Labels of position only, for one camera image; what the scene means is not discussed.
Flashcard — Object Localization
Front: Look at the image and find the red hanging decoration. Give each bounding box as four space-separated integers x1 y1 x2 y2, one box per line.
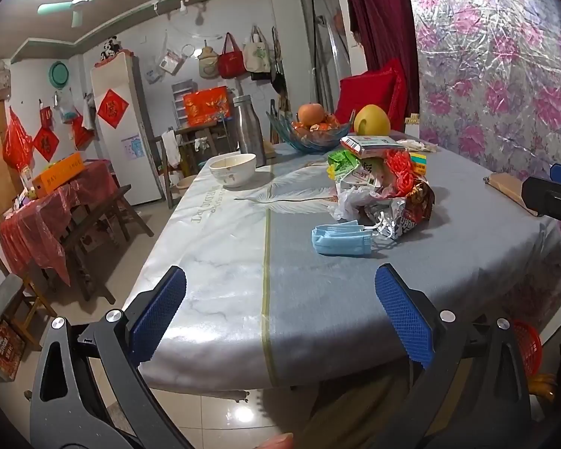
70 112 95 149

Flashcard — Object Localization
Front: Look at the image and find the small wooden table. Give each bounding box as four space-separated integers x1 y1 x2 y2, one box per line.
174 123 235 175

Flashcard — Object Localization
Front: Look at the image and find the orange cardboard box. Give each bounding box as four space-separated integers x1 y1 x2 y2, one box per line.
32 152 84 199

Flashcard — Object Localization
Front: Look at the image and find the red diamond wall poster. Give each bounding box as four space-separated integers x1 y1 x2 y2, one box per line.
32 123 60 163

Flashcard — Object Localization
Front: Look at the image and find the red diamond paper on refrigerator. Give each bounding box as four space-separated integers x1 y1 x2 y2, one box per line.
96 88 130 128

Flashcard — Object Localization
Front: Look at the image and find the red plastic bag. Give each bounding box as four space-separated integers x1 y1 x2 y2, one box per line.
2 107 34 172

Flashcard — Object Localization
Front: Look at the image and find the orange green striped packet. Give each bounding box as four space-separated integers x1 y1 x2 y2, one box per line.
408 152 429 177

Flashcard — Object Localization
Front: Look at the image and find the white refrigerator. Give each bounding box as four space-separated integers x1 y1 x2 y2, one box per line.
91 51 163 207

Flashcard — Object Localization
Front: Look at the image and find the pink floral sheet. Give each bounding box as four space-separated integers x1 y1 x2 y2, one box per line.
402 0 561 337

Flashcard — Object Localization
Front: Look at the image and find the blue face mask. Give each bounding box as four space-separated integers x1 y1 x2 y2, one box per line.
312 220 373 257

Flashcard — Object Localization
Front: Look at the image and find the grey white feather-print tablecloth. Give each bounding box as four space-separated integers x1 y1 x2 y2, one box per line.
122 138 561 391

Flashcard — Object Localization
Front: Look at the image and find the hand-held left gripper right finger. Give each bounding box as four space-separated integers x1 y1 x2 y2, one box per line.
375 264 534 449

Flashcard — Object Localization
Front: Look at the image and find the beige hanging bag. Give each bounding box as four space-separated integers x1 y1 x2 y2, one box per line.
197 42 218 78

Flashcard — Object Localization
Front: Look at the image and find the shiny dark red snack packet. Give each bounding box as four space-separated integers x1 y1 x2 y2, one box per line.
365 180 435 242

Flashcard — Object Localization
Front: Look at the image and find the glass fruit bowl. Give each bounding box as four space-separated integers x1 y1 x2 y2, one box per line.
266 111 351 153

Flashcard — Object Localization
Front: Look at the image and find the large orange fruit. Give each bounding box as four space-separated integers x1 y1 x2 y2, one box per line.
298 102 326 127

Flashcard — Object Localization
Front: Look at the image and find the wooden chair with grey seat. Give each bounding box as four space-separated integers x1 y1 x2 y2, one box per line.
0 233 58 352

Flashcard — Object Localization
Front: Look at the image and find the red plastic wrapper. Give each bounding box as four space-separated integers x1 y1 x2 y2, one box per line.
384 149 424 196

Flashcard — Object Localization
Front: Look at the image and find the panda plush toy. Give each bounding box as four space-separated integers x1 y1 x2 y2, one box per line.
98 37 120 61

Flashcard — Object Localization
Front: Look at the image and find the white hanging cloth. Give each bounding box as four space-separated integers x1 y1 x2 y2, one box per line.
161 129 183 167

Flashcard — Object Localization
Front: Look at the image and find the red plastic mesh basket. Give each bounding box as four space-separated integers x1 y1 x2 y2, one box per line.
511 320 543 381

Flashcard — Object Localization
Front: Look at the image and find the maroon curtain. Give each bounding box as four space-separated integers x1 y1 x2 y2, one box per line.
343 0 421 117

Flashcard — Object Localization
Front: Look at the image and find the cluster of small tangerines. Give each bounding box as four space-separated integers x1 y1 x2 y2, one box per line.
292 114 345 133

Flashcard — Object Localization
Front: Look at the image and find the white red-edged packet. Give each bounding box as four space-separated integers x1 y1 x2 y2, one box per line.
340 135 410 158

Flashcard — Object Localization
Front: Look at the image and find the person's olive trouser leg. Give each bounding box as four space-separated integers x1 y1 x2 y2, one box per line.
304 367 424 449

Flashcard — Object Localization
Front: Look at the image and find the steel thermos flask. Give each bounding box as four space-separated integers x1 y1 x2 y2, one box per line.
232 94 267 168

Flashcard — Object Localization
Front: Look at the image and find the beige paper packet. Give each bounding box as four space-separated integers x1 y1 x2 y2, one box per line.
401 139 439 153

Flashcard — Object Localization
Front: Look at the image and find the red orange gift box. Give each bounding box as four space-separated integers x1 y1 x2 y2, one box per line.
182 86 229 127

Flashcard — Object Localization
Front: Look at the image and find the side table with red cover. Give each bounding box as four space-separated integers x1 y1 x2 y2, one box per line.
0 159 116 287

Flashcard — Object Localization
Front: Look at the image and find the green snack packet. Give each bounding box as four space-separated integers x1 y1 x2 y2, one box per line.
327 150 359 181

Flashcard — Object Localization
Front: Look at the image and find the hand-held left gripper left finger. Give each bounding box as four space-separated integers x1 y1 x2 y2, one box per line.
29 266 194 449

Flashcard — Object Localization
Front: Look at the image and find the green plastic basin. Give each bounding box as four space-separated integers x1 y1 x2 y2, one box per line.
49 60 74 90

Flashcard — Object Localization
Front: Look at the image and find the red tote bag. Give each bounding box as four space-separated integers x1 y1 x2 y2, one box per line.
216 33 245 80

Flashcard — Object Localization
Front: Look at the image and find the white tote bag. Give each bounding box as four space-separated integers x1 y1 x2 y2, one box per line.
242 25 275 74

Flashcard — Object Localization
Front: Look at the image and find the yellow pomelo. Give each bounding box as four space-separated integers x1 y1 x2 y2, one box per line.
353 105 392 134

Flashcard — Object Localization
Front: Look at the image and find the white ceramic bowl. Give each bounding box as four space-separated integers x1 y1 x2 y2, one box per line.
208 153 258 190

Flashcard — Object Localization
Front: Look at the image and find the dark wooden bench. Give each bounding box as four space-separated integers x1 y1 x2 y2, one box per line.
60 184 155 303

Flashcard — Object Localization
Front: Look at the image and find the red printed box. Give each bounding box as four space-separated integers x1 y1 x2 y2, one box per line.
0 320 27 382

